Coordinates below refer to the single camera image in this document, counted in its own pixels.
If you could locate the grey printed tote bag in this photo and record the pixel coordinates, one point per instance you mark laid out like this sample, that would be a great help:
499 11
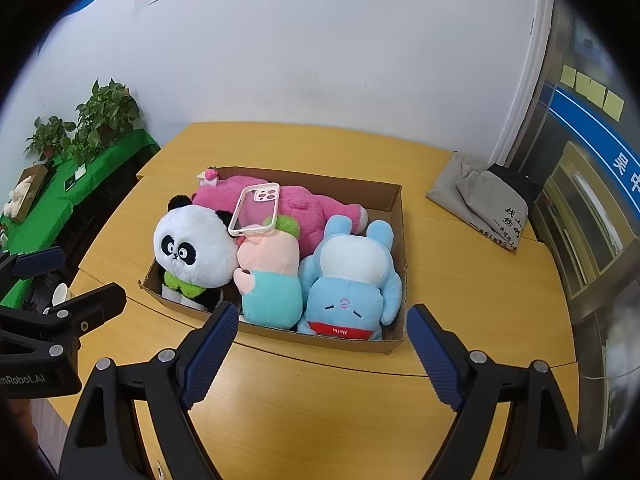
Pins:
495 210

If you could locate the pink pig plush toy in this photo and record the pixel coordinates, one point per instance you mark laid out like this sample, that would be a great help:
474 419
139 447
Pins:
270 265

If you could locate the blue rabbit plush toy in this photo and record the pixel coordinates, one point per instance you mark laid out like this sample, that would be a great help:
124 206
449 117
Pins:
350 300

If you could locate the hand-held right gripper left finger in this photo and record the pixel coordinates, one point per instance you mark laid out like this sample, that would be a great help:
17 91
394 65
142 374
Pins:
210 355

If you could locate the pink bear plush toy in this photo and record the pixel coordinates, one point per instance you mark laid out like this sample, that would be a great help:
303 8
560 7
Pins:
310 215

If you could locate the yellow sticky note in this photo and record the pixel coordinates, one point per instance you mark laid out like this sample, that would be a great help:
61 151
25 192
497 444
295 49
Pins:
567 76
597 93
613 104
582 84

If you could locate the large potted green plant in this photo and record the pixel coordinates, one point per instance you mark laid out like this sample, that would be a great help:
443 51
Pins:
107 110

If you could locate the small open cardboard box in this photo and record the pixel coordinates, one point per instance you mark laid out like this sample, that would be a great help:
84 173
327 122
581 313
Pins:
37 180

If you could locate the clear phone case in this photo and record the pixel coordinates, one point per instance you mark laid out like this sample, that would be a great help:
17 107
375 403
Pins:
267 195

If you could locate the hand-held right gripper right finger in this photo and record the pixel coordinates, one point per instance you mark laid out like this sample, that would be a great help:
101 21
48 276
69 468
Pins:
435 355

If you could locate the white card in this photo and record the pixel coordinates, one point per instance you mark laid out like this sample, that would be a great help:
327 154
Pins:
80 173

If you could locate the wooden desktop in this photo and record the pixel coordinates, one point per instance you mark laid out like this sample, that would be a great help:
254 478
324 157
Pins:
325 410

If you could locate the blue door banner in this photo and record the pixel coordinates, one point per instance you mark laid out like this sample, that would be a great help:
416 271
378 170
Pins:
590 125

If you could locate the green cloth side table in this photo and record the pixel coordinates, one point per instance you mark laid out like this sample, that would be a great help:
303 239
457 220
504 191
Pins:
115 152

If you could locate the small potted green plant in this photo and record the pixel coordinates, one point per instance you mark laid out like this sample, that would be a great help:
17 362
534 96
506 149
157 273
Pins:
50 135

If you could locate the brown cardboard box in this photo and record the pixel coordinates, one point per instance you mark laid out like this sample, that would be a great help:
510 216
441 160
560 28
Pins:
385 195

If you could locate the white fluffy toy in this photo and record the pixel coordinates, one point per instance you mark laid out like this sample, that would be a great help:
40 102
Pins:
19 197

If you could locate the panda plush toy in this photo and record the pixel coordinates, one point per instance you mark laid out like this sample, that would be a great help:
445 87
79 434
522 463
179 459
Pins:
200 240

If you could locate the black cloth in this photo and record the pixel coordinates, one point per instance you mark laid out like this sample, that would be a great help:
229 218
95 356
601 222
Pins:
520 182

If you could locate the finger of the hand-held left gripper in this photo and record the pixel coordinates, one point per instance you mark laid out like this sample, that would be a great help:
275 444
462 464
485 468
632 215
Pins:
95 305
40 261

